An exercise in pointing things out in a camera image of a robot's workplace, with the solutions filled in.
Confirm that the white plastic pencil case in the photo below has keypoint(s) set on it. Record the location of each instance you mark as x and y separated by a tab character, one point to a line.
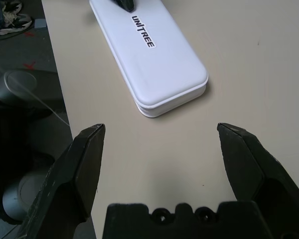
159	69

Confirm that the black and white sneaker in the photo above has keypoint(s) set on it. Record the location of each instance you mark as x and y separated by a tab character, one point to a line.
16	26
12	6

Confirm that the grey robot right leg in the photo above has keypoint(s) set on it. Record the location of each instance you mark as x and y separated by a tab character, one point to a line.
15	199

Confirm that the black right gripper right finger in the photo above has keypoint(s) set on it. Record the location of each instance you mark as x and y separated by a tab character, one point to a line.
259	174

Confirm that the grey robot left leg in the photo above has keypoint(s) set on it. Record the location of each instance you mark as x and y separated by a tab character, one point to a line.
15	87

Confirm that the blue grey floor block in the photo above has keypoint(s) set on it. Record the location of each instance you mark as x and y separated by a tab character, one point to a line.
41	24

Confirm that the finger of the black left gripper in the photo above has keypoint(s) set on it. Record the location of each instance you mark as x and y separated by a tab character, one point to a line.
125	4

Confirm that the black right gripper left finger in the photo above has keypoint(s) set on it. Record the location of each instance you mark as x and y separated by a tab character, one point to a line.
72	174

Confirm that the grey robot leg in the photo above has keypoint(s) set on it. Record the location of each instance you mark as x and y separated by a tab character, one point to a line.
15	199
15	87

